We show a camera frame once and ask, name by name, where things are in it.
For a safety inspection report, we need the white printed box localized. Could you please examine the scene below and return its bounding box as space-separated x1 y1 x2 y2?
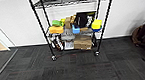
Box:
62 39 76 52

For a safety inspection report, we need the grey box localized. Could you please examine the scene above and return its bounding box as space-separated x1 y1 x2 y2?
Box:
60 27 75 42

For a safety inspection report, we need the brown cardboard box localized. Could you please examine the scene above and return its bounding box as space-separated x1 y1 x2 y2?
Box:
72 34 94 52

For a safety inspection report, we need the yellow-green small toy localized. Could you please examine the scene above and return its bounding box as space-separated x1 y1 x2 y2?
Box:
60 17 67 27

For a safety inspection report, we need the green box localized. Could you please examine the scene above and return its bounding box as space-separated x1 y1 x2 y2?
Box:
50 19 63 29

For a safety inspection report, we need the black bag with print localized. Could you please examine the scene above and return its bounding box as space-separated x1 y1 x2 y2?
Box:
71 10 98 29

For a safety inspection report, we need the blue flat item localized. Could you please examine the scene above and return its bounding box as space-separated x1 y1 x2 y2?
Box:
92 27 103 33

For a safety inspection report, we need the yellow sponge block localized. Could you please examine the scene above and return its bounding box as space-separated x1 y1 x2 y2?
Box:
89 19 104 31

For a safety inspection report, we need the brown bag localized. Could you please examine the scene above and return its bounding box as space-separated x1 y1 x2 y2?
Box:
130 24 145 46

